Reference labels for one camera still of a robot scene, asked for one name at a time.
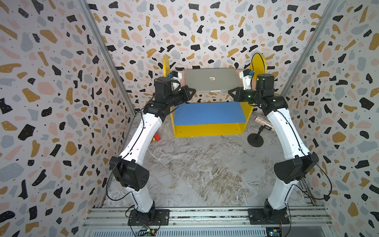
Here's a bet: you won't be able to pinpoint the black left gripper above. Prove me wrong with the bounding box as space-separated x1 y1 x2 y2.
167 86 196 109

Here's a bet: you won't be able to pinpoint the silver laptop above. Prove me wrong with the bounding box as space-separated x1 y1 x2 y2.
184 68 243 92

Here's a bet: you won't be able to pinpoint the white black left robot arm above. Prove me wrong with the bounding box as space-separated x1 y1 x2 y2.
109 77 196 222

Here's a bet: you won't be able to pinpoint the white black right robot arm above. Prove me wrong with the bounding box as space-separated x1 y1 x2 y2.
228 70 319 224

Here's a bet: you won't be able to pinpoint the yellow shelf pink blue boards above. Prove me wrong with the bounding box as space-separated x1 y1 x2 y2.
170 52 267 137

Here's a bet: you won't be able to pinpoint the glitter microphone on black stand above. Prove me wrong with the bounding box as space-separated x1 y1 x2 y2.
247 116 275 147

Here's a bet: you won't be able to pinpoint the red yellow toy block vehicle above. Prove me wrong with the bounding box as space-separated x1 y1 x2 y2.
153 133 161 142

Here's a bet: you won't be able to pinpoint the grey metal corner profile left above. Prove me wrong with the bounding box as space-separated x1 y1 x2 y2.
77 0 136 117

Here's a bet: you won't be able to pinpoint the grey metal corner profile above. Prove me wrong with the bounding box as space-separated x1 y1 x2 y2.
77 0 136 117
280 0 340 97

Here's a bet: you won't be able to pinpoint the grey metal corner profile right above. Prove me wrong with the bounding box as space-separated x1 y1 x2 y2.
280 0 340 97

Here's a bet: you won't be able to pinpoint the green circuit board right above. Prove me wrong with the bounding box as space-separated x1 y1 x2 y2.
266 227 282 237

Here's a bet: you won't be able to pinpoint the green circuit board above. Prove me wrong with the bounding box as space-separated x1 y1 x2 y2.
266 227 282 237
136 228 158 237

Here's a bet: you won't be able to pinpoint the green circuit board left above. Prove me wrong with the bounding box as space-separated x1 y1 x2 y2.
136 228 158 237

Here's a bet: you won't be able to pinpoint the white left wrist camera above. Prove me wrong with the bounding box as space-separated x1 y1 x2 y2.
168 71 183 81

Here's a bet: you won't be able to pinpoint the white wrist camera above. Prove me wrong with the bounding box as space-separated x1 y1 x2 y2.
168 71 183 81
239 69 255 90

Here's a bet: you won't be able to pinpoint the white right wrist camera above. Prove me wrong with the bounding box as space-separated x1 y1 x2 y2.
239 69 255 90

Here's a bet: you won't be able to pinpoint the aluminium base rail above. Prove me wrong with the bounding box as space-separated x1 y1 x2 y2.
82 206 338 237

